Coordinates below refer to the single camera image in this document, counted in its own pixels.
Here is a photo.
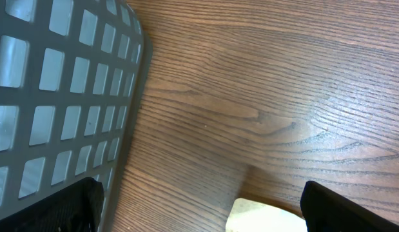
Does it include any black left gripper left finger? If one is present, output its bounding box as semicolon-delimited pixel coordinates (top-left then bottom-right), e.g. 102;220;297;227
0;177;104;232

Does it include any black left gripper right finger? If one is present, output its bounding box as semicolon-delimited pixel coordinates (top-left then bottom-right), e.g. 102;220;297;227
300;180;399;232

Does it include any white orange snack packet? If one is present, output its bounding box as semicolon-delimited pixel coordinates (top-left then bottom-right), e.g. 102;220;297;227
226;198;307;232

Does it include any dark grey plastic mesh basket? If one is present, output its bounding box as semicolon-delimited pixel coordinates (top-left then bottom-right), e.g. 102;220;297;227
0;0;152;231

